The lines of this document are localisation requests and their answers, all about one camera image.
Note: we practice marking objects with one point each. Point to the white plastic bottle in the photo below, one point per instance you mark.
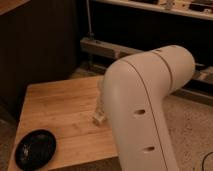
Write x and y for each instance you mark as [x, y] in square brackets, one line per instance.
[99, 116]

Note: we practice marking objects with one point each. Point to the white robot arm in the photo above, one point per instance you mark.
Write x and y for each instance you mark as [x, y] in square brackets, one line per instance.
[134, 88]

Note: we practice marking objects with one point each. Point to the wooden table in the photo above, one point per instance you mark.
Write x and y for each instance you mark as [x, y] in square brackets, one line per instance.
[65, 108]

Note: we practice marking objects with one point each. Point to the metal pole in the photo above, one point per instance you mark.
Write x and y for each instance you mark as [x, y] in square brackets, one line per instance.
[89, 19]

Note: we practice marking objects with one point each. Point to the wooden shelf beam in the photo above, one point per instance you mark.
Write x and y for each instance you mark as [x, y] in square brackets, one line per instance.
[176, 57]

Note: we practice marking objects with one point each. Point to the upper wooden shelf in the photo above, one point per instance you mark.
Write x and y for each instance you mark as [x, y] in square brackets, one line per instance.
[176, 7]

